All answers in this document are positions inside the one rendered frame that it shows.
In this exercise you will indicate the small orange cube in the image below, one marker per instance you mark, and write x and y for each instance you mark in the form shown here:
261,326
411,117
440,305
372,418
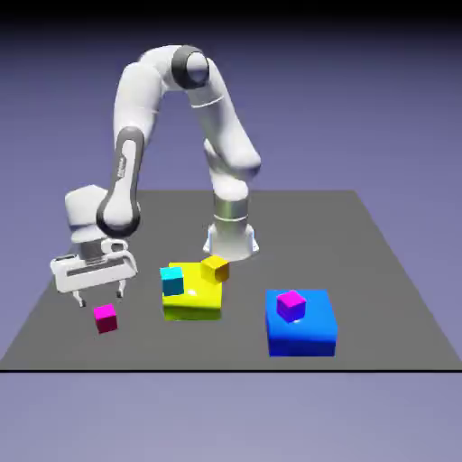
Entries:
215,269

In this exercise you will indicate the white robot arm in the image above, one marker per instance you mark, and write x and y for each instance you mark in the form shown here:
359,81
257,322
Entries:
134,108

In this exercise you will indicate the small cyan cube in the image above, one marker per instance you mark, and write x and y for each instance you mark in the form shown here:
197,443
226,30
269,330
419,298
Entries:
172,282

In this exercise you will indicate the large yellow box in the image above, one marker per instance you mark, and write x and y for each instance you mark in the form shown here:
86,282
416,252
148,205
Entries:
195,299

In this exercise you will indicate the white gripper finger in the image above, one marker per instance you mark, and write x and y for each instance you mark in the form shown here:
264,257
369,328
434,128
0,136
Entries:
78,298
120,288

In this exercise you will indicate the large blue box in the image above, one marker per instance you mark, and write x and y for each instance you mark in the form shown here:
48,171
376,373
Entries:
301,332

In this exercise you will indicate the small magenta cube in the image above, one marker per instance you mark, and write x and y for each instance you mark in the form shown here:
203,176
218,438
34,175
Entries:
291,306

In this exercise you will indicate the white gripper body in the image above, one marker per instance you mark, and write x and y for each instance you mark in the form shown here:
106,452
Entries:
72,279

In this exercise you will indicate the small pink cube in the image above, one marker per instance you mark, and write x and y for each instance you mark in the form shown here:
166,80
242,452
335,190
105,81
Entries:
105,318

